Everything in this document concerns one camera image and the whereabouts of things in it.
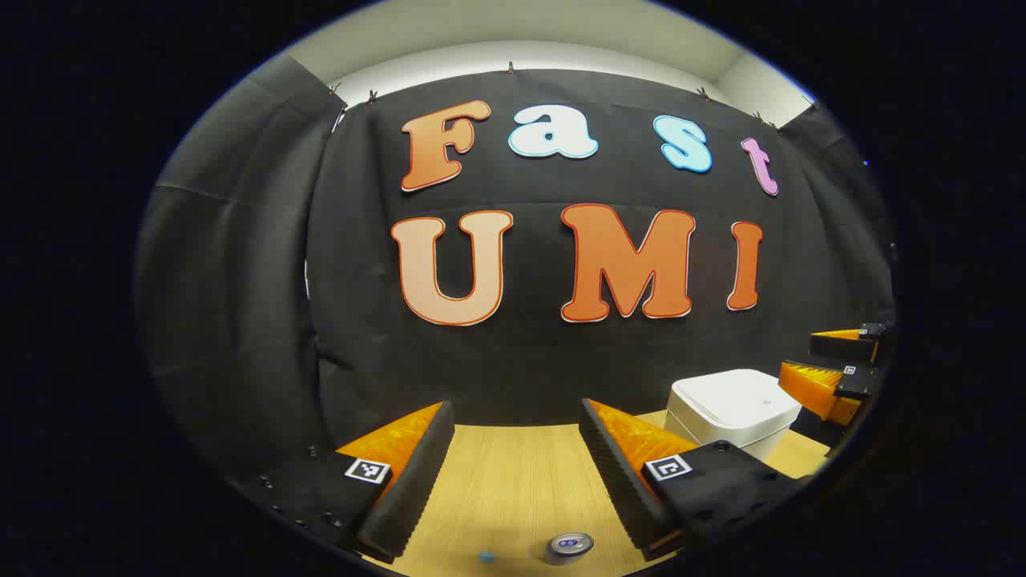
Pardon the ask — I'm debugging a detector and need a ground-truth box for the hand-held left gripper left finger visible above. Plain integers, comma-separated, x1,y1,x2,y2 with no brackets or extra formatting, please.
228,399,456,565

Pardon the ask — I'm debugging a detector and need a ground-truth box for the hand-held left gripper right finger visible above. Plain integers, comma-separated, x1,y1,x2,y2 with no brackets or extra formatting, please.
579,397,810,562

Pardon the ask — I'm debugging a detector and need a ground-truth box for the white desktop garbage bin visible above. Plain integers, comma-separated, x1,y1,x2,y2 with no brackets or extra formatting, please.
664,369,803,466

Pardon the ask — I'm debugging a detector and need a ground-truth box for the blue pop can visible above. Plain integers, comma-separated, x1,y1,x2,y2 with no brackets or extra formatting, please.
547,532,596,566

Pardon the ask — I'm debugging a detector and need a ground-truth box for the wooden desktop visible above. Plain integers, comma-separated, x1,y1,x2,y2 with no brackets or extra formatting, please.
365,409,834,577

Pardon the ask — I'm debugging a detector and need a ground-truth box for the black backdrop cloth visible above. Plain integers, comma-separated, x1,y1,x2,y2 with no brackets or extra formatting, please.
135,54,897,490

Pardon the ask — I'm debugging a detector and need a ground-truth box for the row of small cloth clips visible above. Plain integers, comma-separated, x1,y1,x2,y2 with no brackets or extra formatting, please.
327,61,818,129

